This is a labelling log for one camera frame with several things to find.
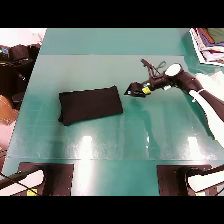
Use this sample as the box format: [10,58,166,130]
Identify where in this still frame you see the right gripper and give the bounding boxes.
[124,81,153,99]

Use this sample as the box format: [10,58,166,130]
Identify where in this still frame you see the black shirt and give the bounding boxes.
[57,85,124,127]

